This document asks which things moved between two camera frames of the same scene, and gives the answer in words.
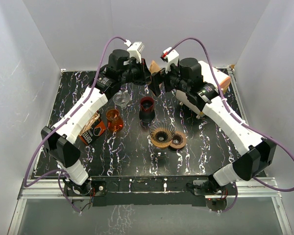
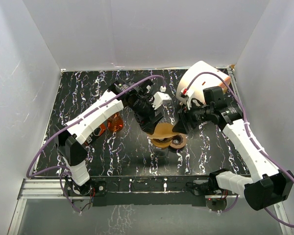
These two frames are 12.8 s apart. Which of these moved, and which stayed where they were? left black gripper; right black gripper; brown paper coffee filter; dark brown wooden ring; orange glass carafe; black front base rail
Moved: right black gripper; left black gripper; brown paper coffee filter
Stayed: dark brown wooden ring; orange glass carafe; black front base rail
